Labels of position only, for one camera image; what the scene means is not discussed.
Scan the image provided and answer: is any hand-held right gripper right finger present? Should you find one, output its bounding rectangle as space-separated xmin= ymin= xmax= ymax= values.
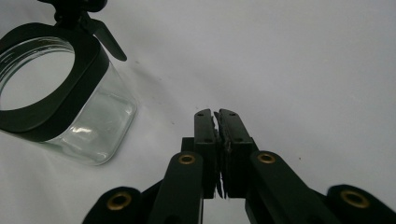
xmin=217 ymin=107 xmax=260 ymax=200

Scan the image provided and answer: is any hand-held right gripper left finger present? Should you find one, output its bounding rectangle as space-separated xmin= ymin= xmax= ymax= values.
xmin=181 ymin=107 xmax=220 ymax=201

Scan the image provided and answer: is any glass jar with black collar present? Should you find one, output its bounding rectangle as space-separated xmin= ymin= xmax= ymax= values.
xmin=0 ymin=0 xmax=138 ymax=166

